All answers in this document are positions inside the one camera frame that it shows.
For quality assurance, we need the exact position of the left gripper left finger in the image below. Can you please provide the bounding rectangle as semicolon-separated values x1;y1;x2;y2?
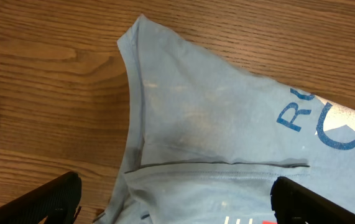
0;172;82;224

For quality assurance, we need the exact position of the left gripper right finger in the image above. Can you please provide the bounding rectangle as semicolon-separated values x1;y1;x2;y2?
270;176;355;224

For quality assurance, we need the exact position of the light blue t-shirt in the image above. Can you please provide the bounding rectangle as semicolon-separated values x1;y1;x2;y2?
97;16;355;223

